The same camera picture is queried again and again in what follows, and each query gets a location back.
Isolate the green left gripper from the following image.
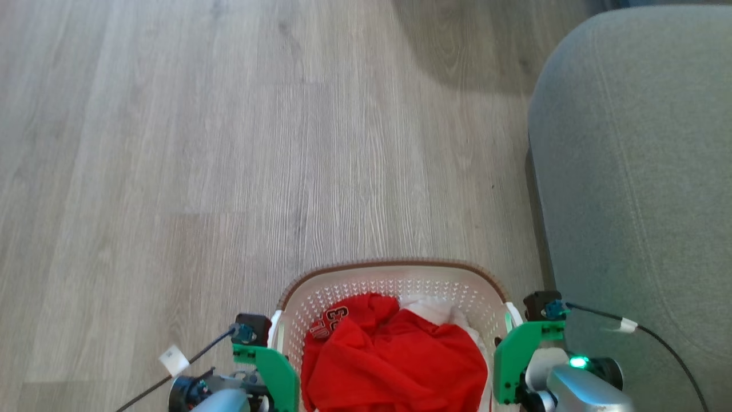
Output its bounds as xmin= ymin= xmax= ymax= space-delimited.
xmin=232 ymin=343 xmax=300 ymax=412

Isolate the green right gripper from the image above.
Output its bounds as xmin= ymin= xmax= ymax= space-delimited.
xmin=492 ymin=320 xmax=566 ymax=405

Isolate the white laundry basket brown rim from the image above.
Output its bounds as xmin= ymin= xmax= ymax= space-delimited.
xmin=273 ymin=259 xmax=524 ymax=412

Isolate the white garment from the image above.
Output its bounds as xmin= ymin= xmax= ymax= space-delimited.
xmin=397 ymin=295 xmax=494 ymax=412

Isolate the red printed garment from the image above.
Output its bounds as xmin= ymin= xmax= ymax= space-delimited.
xmin=300 ymin=293 xmax=490 ymax=412

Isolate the grey fabric sofa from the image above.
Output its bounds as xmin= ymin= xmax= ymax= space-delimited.
xmin=527 ymin=5 xmax=732 ymax=412

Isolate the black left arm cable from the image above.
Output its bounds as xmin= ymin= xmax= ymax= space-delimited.
xmin=116 ymin=326 xmax=237 ymax=412

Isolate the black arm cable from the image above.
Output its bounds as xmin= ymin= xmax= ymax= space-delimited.
xmin=565 ymin=302 xmax=711 ymax=412
xmin=116 ymin=326 xmax=237 ymax=412

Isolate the white cable label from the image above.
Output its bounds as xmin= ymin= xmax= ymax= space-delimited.
xmin=602 ymin=317 xmax=639 ymax=334
xmin=159 ymin=344 xmax=190 ymax=377

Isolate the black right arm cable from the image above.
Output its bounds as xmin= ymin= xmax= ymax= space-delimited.
xmin=565 ymin=302 xmax=711 ymax=412

